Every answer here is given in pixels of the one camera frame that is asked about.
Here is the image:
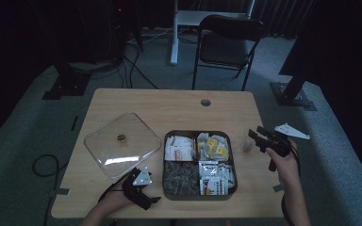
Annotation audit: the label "person's left hand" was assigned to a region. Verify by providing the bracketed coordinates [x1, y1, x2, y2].
[97, 186, 135, 218]

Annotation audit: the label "black folding chair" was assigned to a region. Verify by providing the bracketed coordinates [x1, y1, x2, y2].
[191, 14, 267, 92]

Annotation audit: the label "dark equipment tower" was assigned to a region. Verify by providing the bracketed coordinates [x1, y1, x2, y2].
[107, 0, 144, 62]

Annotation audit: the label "clear square lid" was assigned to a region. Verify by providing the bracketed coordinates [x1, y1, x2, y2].
[83, 111, 162, 181]

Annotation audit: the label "clear glass cup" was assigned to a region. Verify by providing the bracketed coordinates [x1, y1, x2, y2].
[238, 126, 263, 154]

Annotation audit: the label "dark square compartment box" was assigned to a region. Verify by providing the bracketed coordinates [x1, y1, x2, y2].
[162, 129, 239, 202]

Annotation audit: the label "dark curtain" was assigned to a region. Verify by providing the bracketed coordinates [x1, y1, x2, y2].
[253, 0, 317, 40]

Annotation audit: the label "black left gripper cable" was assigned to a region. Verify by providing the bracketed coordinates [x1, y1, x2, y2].
[32, 153, 126, 226]

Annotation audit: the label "black stand with base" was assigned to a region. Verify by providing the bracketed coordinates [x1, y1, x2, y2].
[270, 37, 317, 112]
[41, 59, 92, 101]

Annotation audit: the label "pile of white green packets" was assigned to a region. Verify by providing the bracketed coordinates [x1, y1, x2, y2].
[198, 160, 237, 196]

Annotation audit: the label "pile of dark tea bags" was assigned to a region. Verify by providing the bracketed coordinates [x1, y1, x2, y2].
[163, 161, 201, 196]

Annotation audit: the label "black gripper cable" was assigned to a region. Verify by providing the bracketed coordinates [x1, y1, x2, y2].
[32, 153, 126, 226]
[280, 144, 300, 226]

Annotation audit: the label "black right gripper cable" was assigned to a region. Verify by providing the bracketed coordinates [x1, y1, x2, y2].
[280, 144, 300, 226]

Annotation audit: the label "pile of yellow tea bags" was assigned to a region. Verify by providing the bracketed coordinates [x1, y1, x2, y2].
[196, 132, 230, 162]

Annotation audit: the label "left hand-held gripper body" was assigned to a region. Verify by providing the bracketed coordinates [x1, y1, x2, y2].
[122, 167, 154, 211]

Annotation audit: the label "person's right hand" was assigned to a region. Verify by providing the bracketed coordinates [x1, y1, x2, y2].
[265, 139, 301, 189]

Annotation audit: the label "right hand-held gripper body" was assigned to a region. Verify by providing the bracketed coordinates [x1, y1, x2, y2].
[258, 122, 311, 157]

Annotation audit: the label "black floor cables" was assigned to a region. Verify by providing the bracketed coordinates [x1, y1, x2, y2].
[117, 41, 160, 90]

